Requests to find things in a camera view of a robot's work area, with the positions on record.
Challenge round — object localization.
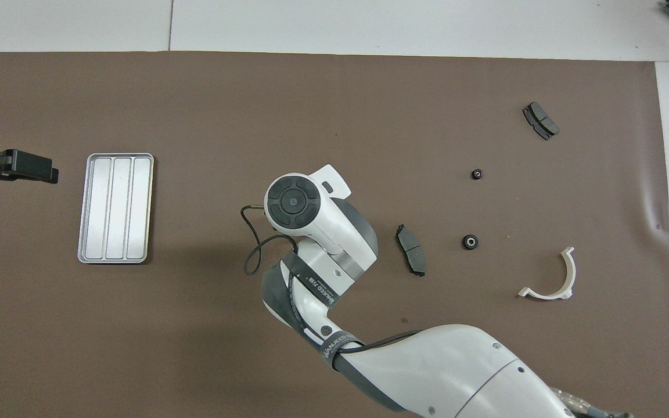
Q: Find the silver metal tray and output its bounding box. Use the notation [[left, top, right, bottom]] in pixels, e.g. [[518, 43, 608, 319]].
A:
[[77, 153, 155, 265]]

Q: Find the brown table mat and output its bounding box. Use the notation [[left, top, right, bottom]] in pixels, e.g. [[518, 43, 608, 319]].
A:
[[0, 51, 669, 418]]

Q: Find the dark grey brake pad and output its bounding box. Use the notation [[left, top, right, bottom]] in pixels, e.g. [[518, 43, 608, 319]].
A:
[[521, 101, 560, 141], [395, 224, 427, 278]]

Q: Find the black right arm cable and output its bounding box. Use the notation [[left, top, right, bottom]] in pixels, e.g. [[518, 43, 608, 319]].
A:
[[240, 205, 423, 356]]

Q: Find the black velcro strap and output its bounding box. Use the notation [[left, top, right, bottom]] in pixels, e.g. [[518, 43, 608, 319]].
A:
[[318, 331, 365, 365], [281, 251, 344, 309]]

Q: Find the white curved plastic bracket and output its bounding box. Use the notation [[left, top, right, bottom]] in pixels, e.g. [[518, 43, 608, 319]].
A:
[[517, 247, 577, 301]]

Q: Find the metal cable connector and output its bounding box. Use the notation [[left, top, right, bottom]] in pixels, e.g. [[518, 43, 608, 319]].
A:
[[549, 386, 634, 418]]

